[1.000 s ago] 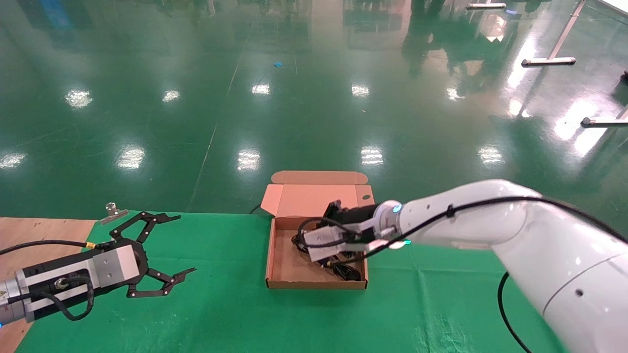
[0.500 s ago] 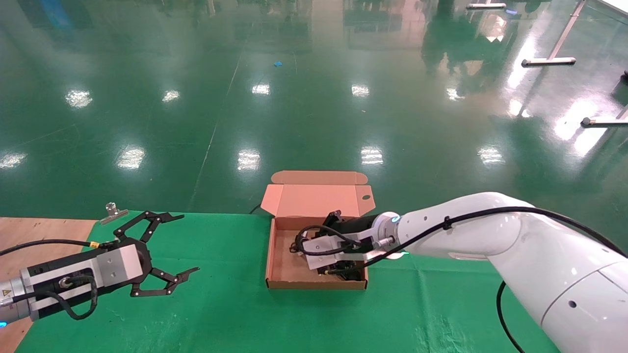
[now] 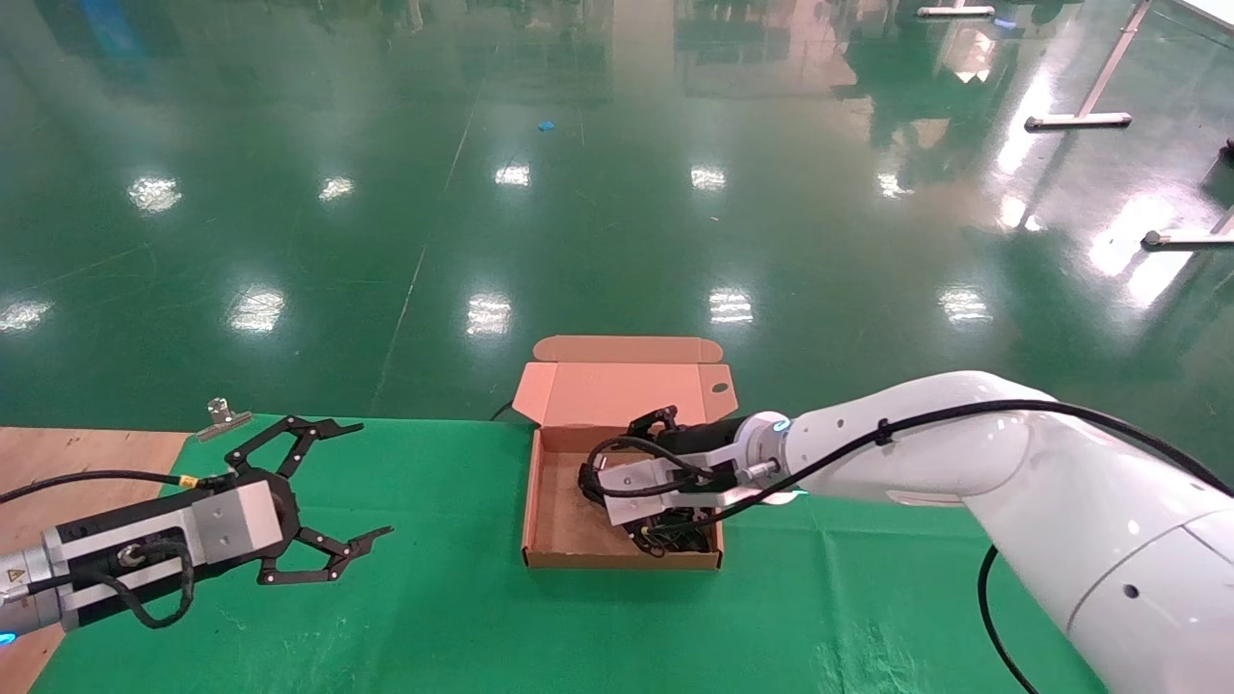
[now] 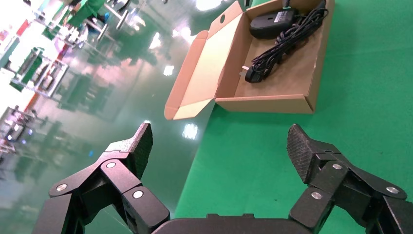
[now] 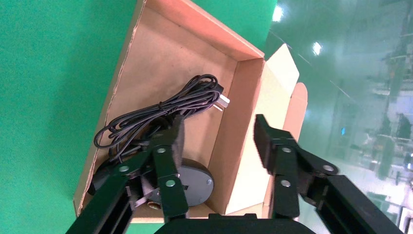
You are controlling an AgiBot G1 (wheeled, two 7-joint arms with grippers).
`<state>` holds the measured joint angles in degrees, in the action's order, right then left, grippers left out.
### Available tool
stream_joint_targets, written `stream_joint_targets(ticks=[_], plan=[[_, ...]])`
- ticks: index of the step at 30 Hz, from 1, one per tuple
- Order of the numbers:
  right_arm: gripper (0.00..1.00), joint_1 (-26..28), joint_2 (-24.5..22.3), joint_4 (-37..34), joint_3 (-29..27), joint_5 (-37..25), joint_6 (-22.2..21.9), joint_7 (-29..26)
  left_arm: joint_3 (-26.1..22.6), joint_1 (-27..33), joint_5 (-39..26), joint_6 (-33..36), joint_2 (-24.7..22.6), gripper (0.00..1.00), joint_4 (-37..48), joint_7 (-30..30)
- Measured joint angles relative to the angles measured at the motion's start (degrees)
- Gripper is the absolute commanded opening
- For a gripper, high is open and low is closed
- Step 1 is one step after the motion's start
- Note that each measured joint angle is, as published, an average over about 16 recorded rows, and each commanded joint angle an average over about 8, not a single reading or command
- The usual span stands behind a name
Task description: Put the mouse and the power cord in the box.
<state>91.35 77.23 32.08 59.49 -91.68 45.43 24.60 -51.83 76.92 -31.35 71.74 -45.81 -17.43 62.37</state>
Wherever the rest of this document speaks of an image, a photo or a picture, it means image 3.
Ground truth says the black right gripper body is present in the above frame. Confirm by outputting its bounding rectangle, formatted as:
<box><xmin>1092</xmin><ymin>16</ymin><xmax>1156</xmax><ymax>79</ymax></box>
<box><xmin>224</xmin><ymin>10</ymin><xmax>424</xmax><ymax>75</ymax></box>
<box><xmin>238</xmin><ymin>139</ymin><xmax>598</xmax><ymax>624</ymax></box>
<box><xmin>631</xmin><ymin>415</ymin><xmax>765</xmax><ymax>464</ymax></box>

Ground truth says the open brown cardboard box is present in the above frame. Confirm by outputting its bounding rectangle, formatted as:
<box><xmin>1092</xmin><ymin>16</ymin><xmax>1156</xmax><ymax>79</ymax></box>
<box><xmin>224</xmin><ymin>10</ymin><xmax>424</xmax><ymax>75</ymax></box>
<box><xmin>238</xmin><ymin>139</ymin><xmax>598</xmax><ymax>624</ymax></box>
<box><xmin>511</xmin><ymin>335</ymin><xmax>738</xmax><ymax>570</ymax></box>

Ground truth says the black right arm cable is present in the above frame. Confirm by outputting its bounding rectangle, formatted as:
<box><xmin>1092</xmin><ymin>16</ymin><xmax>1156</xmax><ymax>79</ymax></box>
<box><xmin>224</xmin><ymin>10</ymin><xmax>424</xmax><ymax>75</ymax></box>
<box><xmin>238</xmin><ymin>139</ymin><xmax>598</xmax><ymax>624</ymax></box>
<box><xmin>578</xmin><ymin>398</ymin><xmax>1234</xmax><ymax>694</ymax></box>

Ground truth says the white metal table leg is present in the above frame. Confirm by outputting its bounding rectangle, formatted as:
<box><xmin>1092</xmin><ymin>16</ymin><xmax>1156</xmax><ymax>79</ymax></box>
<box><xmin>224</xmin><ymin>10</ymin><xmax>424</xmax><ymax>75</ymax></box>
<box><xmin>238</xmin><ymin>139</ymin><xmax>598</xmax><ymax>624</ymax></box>
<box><xmin>1024</xmin><ymin>0</ymin><xmax>1153</xmax><ymax>132</ymax></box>

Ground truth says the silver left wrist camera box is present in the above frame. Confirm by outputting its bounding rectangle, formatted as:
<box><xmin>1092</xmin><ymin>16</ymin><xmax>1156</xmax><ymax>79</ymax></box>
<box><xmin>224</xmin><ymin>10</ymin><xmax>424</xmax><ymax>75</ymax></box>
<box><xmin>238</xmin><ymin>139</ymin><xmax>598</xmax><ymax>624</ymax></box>
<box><xmin>43</xmin><ymin>480</ymin><xmax>282</xmax><ymax>627</ymax></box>

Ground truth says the green table cloth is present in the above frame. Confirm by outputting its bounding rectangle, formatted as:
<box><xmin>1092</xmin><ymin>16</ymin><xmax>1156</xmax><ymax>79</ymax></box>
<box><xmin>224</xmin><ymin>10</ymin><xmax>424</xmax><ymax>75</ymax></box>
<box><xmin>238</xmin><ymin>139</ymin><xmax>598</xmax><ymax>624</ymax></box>
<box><xmin>29</xmin><ymin>414</ymin><xmax>1137</xmax><ymax>694</ymax></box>

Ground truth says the white table edge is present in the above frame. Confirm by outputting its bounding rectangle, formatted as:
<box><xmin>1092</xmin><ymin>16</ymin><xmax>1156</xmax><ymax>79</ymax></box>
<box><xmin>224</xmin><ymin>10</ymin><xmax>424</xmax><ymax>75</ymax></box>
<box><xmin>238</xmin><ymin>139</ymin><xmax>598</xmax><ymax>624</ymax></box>
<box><xmin>1168</xmin><ymin>0</ymin><xmax>1234</xmax><ymax>35</ymax></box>

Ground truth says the silver binder clip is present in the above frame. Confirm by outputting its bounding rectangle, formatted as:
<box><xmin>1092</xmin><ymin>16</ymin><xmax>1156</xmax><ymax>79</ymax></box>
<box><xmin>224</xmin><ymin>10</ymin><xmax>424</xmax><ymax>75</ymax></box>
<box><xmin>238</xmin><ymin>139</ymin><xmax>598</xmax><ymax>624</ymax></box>
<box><xmin>198</xmin><ymin>398</ymin><xmax>254</xmax><ymax>442</ymax></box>

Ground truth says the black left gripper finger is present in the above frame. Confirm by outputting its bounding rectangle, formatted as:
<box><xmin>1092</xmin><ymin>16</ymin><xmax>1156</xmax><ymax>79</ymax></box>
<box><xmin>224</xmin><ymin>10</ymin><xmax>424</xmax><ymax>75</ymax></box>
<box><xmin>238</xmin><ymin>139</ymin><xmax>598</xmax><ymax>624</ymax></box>
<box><xmin>224</xmin><ymin>416</ymin><xmax>365</xmax><ymax>483</ymax></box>
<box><xmin>255</xmin><ymin>525</ymin><xmax>394</xmax><ymax>586</ymax></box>

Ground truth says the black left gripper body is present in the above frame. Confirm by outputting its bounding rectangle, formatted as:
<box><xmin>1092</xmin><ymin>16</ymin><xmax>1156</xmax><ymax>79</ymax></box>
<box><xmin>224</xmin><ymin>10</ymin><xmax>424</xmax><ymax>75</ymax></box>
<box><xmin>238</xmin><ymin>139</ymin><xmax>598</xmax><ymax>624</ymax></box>
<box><xmin>53</xmin><ymin>472</ymin><xmax>302</xmax><ymax>570</ymax></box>

